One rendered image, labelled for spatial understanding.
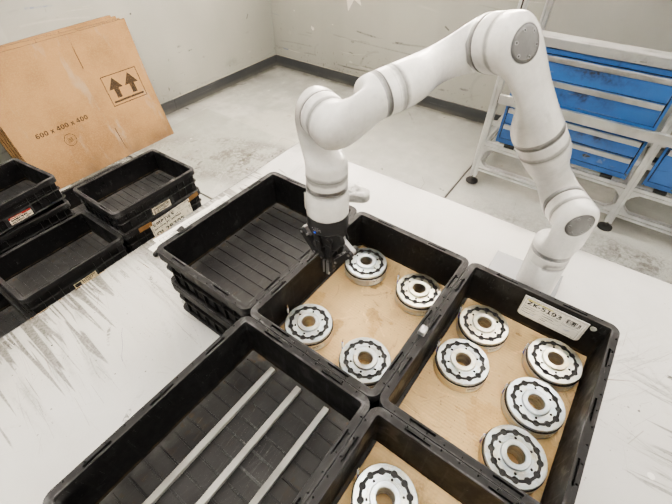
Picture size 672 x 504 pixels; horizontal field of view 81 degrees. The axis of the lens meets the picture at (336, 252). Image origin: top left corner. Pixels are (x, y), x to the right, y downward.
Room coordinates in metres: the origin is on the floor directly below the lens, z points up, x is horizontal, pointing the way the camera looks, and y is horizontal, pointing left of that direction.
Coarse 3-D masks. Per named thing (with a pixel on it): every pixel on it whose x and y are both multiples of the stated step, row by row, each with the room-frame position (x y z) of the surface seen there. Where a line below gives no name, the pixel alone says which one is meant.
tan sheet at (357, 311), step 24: (336, 288) 0.60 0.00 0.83; (360, 288) 0.60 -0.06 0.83; (384, 288) 0.60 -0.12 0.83; (336, 312) 0.53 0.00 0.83; (360, 312) 0.53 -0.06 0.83; (384, 312) 0.53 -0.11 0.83; (336, 336) 0.47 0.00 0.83; (360, 336) 0.47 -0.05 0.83; (384, 336) 0.47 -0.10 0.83; (408, 336) 0.47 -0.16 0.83; (336, 360) 0.41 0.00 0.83
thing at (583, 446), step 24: (480, 264) 0.59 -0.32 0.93; (456, 288) 0.52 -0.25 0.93; (528, 288) 0.52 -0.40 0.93; (576, 312) 0.46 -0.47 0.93; (408, 360) 0.36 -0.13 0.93; (600, 384) 0.31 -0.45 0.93; (384, 408) 0.27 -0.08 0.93; (432, 432) 0.23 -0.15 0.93; (456, 456) 0.20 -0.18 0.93; (576, 456) 0.20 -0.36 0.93; (504, 480) 0.17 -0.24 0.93; (576, 480) 0.17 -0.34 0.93
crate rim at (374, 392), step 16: (352, 224) 0.73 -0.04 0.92; (384, 224) 0.72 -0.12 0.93; (416, 240) 0.67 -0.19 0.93; (448, 288) 0.52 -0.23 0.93; (256, 304) 0.48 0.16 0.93; (432, 304) 0.48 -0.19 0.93; (256, 320) 0.44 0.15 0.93; (288, 336) 0.41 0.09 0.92; (416, 336) 0.41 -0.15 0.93; (304, 352) 0.37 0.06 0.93; (400, 352) 0.37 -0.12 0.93; (336, 368) 0.34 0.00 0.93; (352, 384) 0.31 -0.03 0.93; (384, 384) 0.32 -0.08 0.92
